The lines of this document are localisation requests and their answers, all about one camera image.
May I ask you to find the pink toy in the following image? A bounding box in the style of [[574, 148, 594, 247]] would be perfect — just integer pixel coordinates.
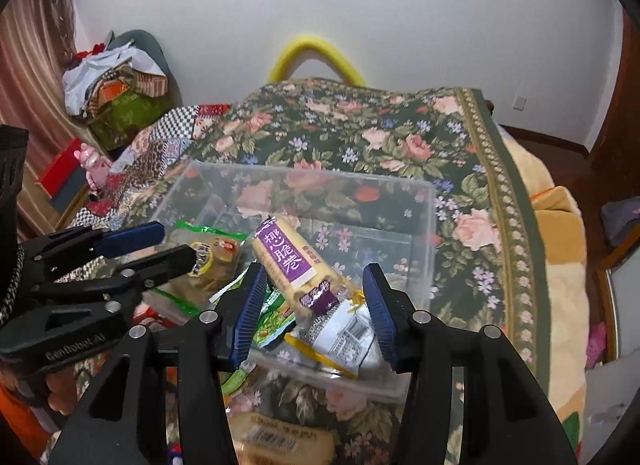
[[74, 142, 113, 193]]

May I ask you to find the clear plastic box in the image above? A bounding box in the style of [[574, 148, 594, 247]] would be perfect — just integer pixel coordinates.
[[147, 160, 441, 403]]

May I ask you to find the red box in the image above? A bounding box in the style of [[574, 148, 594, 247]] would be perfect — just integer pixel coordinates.
[[37, 148, 91, 201]]

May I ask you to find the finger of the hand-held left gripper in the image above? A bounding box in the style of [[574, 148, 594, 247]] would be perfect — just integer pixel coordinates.
[[30, 244, 203, 306], [17, 222, 166, 276]]

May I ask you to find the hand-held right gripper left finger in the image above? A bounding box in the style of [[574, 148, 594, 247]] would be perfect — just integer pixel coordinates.
[[42, 261, 268, 465]]

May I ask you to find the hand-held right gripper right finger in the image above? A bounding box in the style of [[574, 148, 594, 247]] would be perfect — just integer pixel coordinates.
[[361, 262, 581, 465]]

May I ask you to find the green snack packet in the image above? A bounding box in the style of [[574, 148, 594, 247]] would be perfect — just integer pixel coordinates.
[[210, 265, 301, 351]]

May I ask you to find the yellow bread packet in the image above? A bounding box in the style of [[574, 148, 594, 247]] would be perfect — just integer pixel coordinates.
[[227, 412, 336, 465]]

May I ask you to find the yellow foam tube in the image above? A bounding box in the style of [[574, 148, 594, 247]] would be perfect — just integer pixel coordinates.
[[267, 34, 368, 88]]

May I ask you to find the floral blanket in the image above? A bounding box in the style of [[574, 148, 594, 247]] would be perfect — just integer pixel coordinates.
[[70, 76, 556, 465]]

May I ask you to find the teal chair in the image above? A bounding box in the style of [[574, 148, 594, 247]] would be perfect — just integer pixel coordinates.
[[107, 29, 171, 81]]

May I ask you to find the yellow purple-label snack packet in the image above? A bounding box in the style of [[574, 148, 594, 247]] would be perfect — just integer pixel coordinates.
[[250, 215, 366, 318]]

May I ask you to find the silver yellow-edged snack packet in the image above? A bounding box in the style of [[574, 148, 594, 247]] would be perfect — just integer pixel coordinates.
[[285, 295, 388, 380]]

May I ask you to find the striped curtain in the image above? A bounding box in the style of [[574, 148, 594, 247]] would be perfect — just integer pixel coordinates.
[[0, 0, 91, 241]]

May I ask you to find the green cloth bundle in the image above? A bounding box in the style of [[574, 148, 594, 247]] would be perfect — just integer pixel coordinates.
[[87, 90, 173, 151]]

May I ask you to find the pile of clothes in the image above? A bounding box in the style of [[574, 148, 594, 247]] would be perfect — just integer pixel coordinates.
[[62, 40, 168, 118]]

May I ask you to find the brown green-edged snack packet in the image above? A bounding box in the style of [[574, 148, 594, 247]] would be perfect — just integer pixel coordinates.
[[142, 220, 248, 318]]

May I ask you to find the patchwork quilt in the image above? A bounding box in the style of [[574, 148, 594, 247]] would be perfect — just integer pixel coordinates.
[[65, 102, 231, 246]]

